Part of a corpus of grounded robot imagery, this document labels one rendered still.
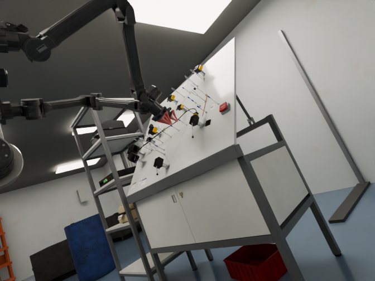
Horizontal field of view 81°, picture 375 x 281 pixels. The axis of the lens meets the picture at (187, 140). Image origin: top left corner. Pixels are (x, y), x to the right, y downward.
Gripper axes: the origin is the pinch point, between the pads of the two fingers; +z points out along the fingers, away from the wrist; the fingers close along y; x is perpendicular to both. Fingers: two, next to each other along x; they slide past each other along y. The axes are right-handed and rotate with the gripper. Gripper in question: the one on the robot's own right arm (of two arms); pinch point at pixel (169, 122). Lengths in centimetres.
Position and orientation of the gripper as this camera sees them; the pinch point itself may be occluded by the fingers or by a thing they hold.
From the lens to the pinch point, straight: 129.1
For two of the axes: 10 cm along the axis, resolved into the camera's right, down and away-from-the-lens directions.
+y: -6.1, 2.3, 7.6
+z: 7.0, 6.1, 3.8
